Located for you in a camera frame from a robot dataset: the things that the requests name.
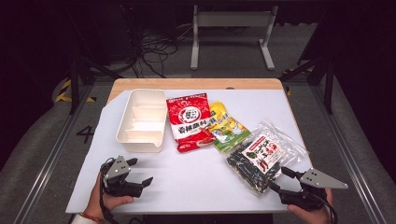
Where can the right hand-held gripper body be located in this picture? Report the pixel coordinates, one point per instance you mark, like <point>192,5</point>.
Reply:
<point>316,181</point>

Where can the white divided plastic container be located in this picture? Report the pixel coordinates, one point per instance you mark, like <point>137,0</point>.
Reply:
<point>143,121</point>

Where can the person's left hand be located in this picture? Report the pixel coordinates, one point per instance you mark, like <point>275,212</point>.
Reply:
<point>99,203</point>

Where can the white table mat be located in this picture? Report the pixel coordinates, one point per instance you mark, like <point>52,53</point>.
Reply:
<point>193,180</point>

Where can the yellow black hazard tape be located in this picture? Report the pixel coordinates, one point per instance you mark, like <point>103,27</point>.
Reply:
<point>63,90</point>

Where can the clear bag of dark dried food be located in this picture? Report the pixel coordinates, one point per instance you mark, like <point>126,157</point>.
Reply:
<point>264,155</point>

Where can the black metal stand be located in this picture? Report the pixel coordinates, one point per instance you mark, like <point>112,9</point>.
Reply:
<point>74,84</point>
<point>328,84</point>

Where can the red seasoning packet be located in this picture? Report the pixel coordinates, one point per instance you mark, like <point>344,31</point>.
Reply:
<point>190,118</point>

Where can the white metal stand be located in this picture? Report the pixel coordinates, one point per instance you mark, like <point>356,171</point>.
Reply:
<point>233,19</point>

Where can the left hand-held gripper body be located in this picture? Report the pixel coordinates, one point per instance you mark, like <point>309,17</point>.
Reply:
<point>116,168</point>

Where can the yellow green spout pouch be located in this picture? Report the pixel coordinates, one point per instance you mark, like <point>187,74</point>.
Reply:
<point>230,130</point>

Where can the person's right hand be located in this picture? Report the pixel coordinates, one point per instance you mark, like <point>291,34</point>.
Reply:
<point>316,217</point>

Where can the aluminium floor rail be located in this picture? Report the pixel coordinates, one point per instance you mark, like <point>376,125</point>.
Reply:
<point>53,155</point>
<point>345,149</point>

